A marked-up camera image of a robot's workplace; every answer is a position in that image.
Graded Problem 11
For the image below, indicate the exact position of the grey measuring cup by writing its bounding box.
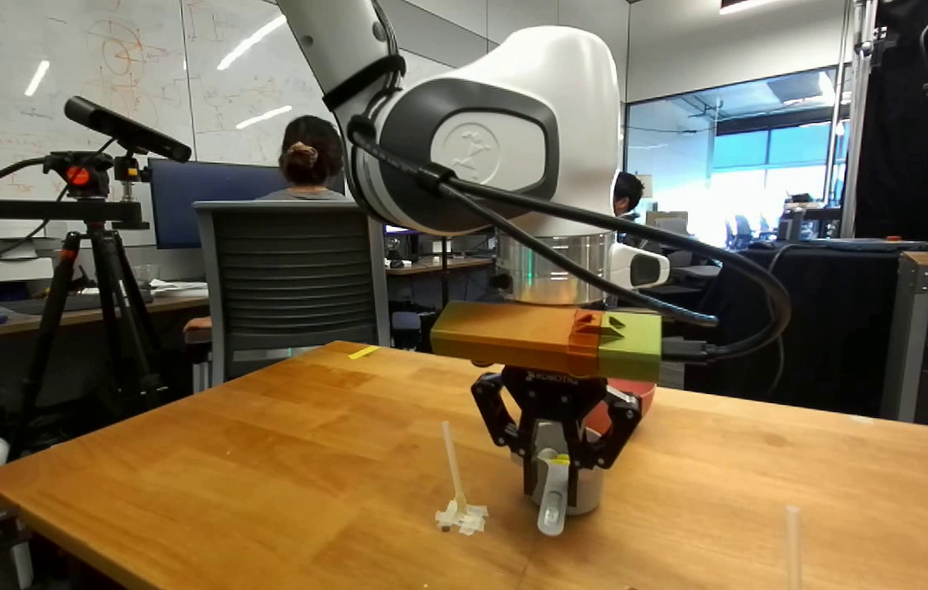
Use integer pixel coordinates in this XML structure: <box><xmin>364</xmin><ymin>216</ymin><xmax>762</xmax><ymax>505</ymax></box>
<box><xmin>521</xmin><ymin>421</ymin><xmax>608</xmax><ymax>542</ymax></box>

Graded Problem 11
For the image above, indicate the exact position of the grey office chair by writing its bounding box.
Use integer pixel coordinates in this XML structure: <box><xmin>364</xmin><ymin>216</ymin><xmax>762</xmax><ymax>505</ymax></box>
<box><xmin>194</xmin><ymin>197</ymin><xmax>393</xmax><ymax>389</ymax></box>

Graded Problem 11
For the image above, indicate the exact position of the black bar camera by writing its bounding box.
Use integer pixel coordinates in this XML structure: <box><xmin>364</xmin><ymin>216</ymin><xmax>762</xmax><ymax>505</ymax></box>
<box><xmin>63</xmin><ymin>91</ymin><xmax>194</xmax><ymax>166</ymax></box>

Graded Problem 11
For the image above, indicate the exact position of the black camera tripod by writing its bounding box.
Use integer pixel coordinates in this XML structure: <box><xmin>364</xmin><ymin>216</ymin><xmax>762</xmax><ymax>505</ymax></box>
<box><xmin>0</xmin><ymin>143</ymin><xmax>178</xmax><ymax>440</ymax></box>

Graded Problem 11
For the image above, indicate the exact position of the large glass window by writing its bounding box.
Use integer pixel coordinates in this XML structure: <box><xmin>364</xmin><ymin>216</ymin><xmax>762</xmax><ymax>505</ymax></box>
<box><xmin>623</xmin><ymin>66</ymin><xmax>850</xmax><ymax>250</ymax></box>

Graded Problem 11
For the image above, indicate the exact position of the white tape patch with stick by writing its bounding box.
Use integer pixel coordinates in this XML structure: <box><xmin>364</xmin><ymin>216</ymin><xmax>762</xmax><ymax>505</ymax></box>
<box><xmin>434</xmin><ymin>417</ymin><xmax>491</xmax><ymax>542</ymax></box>

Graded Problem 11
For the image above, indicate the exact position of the blue partition panel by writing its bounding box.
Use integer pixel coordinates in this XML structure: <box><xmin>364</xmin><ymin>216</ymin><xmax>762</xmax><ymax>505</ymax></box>
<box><xmin>147</xmin><ymin>157</ymin><xmax>293</xmax><ymax>253</ymax></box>

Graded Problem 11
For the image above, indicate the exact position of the person with dark hair bun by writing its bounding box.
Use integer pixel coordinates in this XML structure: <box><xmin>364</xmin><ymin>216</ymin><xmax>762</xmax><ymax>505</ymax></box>
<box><xmin>259</xmin><ymin>111</ymin><xmax>351</xmax><ymax>206</ymax></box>

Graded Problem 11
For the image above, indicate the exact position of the brown office desk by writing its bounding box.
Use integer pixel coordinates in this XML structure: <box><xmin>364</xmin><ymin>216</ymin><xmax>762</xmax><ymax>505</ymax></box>
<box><xmin>0</xmin><ymin>276</ymin><xmax>212</xmax><ymax>355</ymax></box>

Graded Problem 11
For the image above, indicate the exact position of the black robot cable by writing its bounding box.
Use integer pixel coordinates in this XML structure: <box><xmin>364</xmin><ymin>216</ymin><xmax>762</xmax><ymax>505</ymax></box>
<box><xmin>341</xmin><ymin>111</ymin><xmax>797</xmax><ymax>367</ymax></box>

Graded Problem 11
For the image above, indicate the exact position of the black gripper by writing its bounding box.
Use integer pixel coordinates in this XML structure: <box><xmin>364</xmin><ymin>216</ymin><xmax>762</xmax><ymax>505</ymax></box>
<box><xmin>469</xmin><ymin>365</ymin><xmax>645</xmax><ymax>475</ymax></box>

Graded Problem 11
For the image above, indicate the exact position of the black curtain backdrop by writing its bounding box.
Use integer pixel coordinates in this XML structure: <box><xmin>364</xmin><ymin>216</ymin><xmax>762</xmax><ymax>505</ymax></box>
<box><xmin>850</xmin><ymin>0</ymin><xmax>928</xmax><ymax>246</ymax></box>

